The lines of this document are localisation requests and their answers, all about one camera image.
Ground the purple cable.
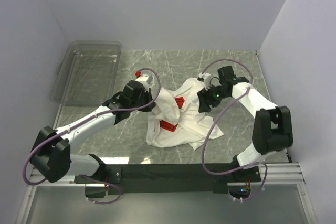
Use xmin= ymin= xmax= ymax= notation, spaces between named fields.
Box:
xmin=22 ymin=68 xmax=162 ymax=205
xmin=201 ymin=58 xmax=268 ymax=202

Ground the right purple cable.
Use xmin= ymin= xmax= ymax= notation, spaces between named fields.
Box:
xmin=201 ymin=58 xmax=268 ymax=202

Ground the clear plastic bin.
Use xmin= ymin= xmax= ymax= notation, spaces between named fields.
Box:
xmin=50 ymin=40 xmax=122 ymax=106

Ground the aluminium frame rail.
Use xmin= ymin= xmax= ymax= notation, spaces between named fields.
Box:
xmin=15 ymin=50 xmax=316 ymax=224

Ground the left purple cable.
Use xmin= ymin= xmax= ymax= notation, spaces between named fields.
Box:
xmin=22 ymin=68 xmax=162 ymax=205

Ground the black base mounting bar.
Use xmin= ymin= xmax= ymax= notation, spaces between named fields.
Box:
xmin=73 ymin=154 xmax=258 ymax=198

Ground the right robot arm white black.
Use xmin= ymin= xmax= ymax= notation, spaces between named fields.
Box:
xmin=197 ymin=66 xmax=293 ymax=182

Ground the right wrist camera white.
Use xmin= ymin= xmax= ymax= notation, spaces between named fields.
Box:
xmin=197 ymin=72 xmax=212 ymax=90

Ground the white t-shirt red print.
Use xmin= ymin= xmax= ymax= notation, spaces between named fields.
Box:
xmin=146 ymin=78 xmax=213 ymax=150

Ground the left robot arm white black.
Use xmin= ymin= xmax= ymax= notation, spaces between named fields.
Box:
xmin=29 ymin=74 xmax=155 ymax=183

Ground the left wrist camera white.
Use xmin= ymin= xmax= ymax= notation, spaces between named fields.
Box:
xmin=135 ymin=71 xmax=153 ymax=87

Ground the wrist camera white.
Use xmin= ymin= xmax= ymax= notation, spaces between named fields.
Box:
xmin=197 ymin=72 xmax=212 ymax=90
xmin=135 ymin=71 xmax=153 ymax=87

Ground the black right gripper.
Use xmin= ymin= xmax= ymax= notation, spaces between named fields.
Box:
xmin=197 ymin=82 xmax=229 ymax=113

